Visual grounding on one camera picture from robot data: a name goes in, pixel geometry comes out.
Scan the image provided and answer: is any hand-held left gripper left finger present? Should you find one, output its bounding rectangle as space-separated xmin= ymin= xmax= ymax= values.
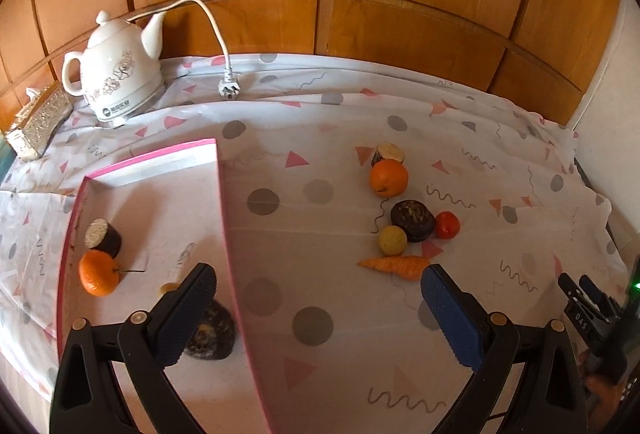
xmin=48 ymin=262 xmax=218 ymax=434

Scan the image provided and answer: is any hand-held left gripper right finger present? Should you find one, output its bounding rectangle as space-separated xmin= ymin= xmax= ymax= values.
xmin=420 ymin=263 xmax=588 ymax=434

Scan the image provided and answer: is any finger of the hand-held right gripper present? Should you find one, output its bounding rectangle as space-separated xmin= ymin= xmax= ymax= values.
xmin=557 ymin=272 xmax=586 ymax=305
xmin=579 ymin=275 xmax=615 ymax=313

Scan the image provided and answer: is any orange carrot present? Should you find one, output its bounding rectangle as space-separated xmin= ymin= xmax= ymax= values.
xmin=357 ymin=255 xmax=432 ymax=282

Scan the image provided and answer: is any red tomato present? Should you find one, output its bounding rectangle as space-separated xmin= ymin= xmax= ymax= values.
xmin=434 ymin=211 xmax=461 ymax=240

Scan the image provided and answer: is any yellow-green round fruit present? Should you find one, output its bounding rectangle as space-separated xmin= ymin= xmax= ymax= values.
xmin=378 ymin=225 xmax=408 ymax=256

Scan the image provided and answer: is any orange tangerine with long stem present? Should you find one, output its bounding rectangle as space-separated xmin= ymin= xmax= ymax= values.
xmin=78 ymin=250 xmax=146 ymax=298

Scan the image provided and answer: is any pink-rimmed white tray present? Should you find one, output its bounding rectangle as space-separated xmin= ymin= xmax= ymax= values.
xmin=56 ymin=139 xmax=277 ymax=434

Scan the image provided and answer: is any person's right hand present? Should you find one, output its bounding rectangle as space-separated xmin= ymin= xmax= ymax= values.
xmin=577 ymin=348 xmax=628 ymax=417

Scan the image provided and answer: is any patterned white tablecloth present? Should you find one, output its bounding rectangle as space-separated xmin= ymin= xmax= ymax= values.
xmin=0 ymin=53 xmax=626 ymax=434

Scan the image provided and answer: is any glittery tissue box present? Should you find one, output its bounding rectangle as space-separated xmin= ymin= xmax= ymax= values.
xmin=6 ymin=83 xmax=72 ymax=161

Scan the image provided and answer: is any white ceramic electric kettle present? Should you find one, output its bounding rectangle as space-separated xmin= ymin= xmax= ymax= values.
xmin=62 ymin=10 xmax=167 ymax=127

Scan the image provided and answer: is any white power cord with plug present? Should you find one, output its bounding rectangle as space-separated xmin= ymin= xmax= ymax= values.
xmin=125 ymin=0 xmax=241 ymax=101

